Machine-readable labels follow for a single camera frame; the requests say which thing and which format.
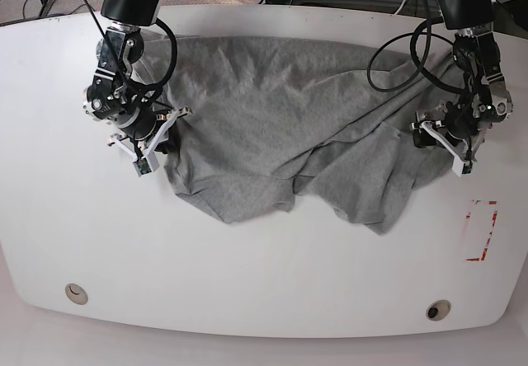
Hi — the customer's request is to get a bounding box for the left table grommet hole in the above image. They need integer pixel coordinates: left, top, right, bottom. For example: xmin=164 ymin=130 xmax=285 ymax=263
xmin=65 ymin=284 xmax=88 ymax=306

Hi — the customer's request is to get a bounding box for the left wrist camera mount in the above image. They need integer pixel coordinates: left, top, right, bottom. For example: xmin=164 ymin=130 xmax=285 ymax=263
xmin=451 ymin=152 xmax=477 ymax=177

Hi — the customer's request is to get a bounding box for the red tape rectangle marker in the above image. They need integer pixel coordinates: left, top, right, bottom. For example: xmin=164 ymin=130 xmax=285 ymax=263
xmin=462 ymin=199 xmax=498 ymax=262

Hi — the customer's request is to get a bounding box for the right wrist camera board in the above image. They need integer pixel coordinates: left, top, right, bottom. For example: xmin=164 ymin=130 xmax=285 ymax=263
xmin=133 ymin=157 xmax=159 ymax=177

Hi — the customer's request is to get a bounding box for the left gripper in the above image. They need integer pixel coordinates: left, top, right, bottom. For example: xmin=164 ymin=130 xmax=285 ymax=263
xmin=410 ymin=101 xmax=493 ymax=157

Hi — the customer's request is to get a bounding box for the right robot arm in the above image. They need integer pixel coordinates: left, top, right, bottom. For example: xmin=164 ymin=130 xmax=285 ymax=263
xmin=82 ymin=0 xmax=191 ymax=176

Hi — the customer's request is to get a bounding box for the right table grommet hole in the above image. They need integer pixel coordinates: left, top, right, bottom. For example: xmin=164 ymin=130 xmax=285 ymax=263
xmin=426 ymin=299 xmax=451 ymax=321

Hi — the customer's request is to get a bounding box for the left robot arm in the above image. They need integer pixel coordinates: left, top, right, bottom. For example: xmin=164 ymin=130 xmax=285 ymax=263
xmin=387 ymin=0 xmax=513 ymax=176

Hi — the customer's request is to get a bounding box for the table grommet hole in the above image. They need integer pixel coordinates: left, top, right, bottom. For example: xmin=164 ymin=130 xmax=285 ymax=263
xmin=65 ymin=284 xmax=88 ymax=306
xmin=426 ymin=299 xmax=451 ymax=321

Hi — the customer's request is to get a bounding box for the grey T-shirt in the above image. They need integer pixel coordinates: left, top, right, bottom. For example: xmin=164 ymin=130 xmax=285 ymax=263
xmin=162 ymin=37 xmax=453 ymax=234

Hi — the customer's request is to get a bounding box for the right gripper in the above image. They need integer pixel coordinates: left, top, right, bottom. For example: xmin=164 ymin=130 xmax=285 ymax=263
xmin=107 ymin=107 xmax=192 ymax=163

